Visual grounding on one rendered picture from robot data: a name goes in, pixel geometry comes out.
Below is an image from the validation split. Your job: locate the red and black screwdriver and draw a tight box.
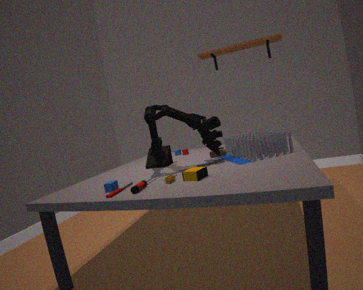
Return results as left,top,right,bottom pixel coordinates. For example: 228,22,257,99
131,175,157,194

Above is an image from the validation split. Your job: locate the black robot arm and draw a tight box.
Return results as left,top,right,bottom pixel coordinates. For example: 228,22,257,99
144,105,223,160

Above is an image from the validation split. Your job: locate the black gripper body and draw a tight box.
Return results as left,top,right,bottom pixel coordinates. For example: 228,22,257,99
201,130,222,150

